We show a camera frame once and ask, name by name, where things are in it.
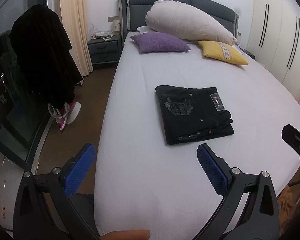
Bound black jeans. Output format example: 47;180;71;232
155;85;234;145

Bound right hand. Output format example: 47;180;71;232
100;230;151;240

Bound pink and white fan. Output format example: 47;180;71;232
48;102;81;131

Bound white bed mattress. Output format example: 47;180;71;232
94;34;300;239

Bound orange cloth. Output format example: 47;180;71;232
277;185;300;236

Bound black hanging clothes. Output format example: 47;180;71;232
10;4;82;108

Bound dark grey nightstand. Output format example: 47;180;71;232
88;35;122;69

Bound yellow patterned cushion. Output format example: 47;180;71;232
198;41;249;66

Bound items on nightstand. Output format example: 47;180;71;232
91;17;121;41

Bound purple cushion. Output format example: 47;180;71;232
130;32;191;53

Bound beige curtain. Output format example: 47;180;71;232
60;0;93;77

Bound dark grey headboard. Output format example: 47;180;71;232
119;0;239;40

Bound large beige pillow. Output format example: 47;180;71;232
145;0;237;46

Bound cream wardrobe with black handles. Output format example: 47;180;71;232
247;0;300;101

